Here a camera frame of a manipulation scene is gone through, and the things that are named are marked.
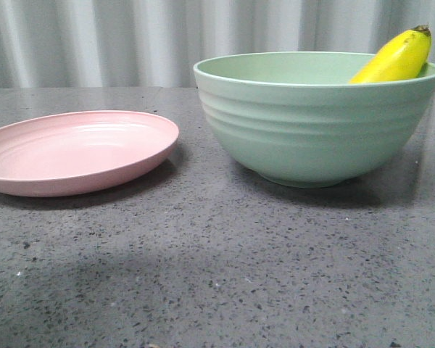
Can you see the pink plate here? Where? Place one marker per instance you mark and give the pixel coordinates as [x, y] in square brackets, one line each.
[80, 152]

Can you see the green ribbed bowl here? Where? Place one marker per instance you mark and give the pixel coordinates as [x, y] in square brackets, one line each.
[296, 119]

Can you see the yellow banana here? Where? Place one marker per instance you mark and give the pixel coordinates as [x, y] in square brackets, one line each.
[401, 58]

